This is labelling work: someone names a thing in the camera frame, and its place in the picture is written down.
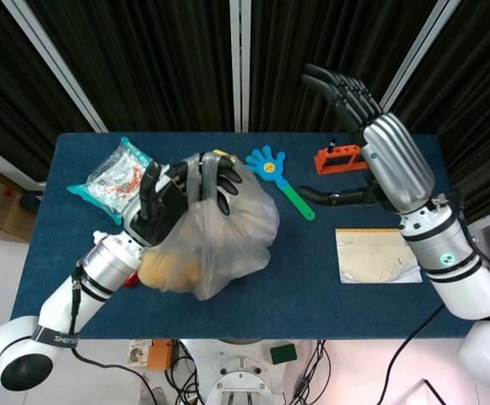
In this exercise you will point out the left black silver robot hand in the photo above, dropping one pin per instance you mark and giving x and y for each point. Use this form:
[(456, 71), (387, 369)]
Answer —
[(160, 215)]

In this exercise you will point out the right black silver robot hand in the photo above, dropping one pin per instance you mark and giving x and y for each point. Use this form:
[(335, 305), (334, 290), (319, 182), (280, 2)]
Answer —
[(400, 164)]

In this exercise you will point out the clear plastic bag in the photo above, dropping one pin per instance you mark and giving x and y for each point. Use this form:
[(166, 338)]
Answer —
[(236, 236)]

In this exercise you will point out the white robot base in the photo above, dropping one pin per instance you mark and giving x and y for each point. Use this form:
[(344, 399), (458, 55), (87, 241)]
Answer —
[(238, 379)]

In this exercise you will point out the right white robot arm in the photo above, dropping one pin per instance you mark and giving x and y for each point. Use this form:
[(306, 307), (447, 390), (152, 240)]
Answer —
[(455, 270)]

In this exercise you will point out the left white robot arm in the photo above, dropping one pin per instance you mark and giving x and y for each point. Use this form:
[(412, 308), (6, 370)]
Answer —
[(101, 270)]

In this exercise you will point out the teal clear snack packet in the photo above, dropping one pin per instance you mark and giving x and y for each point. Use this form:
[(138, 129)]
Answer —
[(109, 181)]

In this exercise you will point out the orange tool rack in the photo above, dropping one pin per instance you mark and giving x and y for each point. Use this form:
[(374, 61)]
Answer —
[(337, 166)]

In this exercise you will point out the short black screwdriver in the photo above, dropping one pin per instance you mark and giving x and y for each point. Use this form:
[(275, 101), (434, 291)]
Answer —
[(332, 145)]

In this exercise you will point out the red ketchup bottle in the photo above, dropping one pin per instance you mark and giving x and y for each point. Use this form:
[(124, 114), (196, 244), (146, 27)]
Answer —
[(131, 282)]

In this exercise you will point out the worn paper notebook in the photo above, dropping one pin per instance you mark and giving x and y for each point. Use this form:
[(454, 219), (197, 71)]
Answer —
[(371, 253)]

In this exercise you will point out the round label paper pack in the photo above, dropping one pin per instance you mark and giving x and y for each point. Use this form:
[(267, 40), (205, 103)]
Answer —
[(139, 352)]

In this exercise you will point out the small orange box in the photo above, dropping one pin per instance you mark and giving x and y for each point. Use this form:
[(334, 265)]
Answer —
[(160, 354)]

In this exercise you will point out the black pleated curtain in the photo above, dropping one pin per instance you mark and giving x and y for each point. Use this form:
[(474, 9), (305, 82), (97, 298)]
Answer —
[(156, 63)]

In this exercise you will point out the brown cardboard box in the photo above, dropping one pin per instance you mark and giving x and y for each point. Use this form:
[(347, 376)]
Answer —
[(4, 211)]

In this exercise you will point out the green rectangular block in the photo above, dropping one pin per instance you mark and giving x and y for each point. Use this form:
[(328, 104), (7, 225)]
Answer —
[(283, 354)]

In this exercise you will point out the white slanted frame post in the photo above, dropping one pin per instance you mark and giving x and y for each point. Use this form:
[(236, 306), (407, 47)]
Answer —
[(417, 50), (55, 63)]

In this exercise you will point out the white upright frame post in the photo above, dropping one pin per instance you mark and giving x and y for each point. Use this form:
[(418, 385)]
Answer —
[(240, 63)]

